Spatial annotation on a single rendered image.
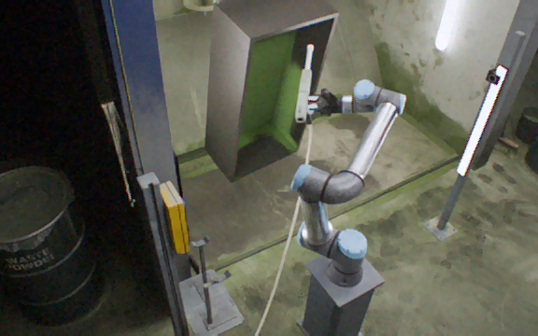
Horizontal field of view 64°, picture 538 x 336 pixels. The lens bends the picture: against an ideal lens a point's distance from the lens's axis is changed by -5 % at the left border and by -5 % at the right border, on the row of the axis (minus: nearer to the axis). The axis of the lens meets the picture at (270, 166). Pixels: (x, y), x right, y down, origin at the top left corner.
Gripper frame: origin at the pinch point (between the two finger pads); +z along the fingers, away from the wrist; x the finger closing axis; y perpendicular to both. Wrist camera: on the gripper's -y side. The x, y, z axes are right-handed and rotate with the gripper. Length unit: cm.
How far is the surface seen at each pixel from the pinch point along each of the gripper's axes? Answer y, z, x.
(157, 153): -26, 56, -44
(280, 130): 102, 39, 53
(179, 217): -50, 25, -83
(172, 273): -23, 38, -96
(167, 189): -56, 29, -75
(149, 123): -42, 53, -39
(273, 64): 44, 33, 67
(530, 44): 89, -147, 115
